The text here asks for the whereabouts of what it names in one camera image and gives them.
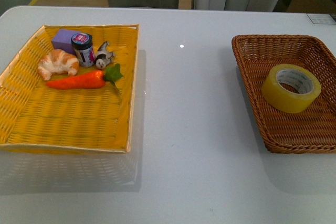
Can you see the clear yellowish tape roll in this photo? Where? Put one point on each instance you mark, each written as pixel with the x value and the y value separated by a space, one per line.
pixel 290 88

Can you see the yellow woven basket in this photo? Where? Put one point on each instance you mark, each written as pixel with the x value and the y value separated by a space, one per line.
pixel 39 119

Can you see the brown wicker basket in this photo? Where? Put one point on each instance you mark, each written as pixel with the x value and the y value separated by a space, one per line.
pixel 311 131

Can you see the black white animal figurine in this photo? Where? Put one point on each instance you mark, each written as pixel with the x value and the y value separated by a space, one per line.
pixel 104 57

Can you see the orange toy carrot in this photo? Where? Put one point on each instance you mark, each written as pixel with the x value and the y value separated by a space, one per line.
pixel 90 80

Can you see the small dark jar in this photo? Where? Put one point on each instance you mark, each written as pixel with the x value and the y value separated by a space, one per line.
pixel 83 47

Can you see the toy croissant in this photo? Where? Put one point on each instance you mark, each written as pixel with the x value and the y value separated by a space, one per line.
pixel 57 61

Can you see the purple foam block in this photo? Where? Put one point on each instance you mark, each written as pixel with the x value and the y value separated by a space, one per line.
pixel 62 40

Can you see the white label on table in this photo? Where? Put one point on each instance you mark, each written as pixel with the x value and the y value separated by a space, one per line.
pixel 327 19

